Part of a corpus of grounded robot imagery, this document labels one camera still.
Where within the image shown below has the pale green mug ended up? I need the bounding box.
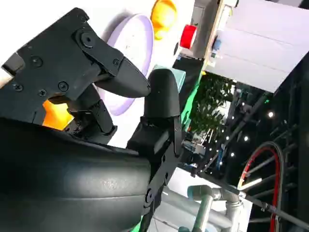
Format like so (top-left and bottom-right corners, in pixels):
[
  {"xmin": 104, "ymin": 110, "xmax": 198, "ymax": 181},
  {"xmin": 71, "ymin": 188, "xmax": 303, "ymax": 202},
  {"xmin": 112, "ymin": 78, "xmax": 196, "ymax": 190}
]
[{"xmin": 152, "ymin": 64, "xmax": 188, "ymax": 94}]

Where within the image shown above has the orange and white bread roll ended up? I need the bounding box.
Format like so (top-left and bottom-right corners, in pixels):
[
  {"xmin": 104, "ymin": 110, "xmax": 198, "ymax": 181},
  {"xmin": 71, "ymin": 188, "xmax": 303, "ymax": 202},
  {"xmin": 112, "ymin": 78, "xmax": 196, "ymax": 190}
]
[
  {"xmin": 42, "ymin": 99, "xmax": 74, "ymax": 131},
  {"xmin": 150, "ymin": 0, "xmax": 178, "ymax": 41}
]

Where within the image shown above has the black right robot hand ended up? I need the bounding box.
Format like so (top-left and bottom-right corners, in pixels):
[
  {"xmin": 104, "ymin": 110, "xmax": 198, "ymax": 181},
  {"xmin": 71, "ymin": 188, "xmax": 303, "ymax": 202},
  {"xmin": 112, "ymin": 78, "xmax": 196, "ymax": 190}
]
[{"xmin": 0, "ymin": 7, "xmax": 182, "ymax": 232}]

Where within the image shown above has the green leafy plant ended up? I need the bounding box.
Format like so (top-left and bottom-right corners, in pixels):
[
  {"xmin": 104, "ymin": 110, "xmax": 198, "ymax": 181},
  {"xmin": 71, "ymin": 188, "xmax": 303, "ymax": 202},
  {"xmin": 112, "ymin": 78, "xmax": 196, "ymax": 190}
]
[{"xmin": 190, "ymin": 72, "xmax": 236, "ymax": 136}]

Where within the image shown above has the red and black ring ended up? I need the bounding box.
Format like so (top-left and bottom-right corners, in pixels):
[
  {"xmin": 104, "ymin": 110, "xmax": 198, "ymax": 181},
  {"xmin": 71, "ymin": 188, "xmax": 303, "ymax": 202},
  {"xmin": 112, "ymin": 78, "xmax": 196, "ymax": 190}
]
[{"xmin": 238, "ymin": 141, "xmax": 288, "ymax": 232}]

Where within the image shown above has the white panel board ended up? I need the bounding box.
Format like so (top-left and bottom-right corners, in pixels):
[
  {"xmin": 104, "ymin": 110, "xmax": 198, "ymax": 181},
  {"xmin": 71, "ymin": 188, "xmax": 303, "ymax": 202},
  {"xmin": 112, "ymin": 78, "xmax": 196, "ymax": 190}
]
[{"xmin": 205, "ymin": 0, "xmax": 309, "ymax": 94}]

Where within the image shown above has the lilac plate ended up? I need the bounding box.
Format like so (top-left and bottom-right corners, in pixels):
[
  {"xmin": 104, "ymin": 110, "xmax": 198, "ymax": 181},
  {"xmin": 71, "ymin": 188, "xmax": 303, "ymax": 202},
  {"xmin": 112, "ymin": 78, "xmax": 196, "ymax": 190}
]
[{"xmin": 96, "ymin": 13, "xmax": 155, "ymax": 116}]

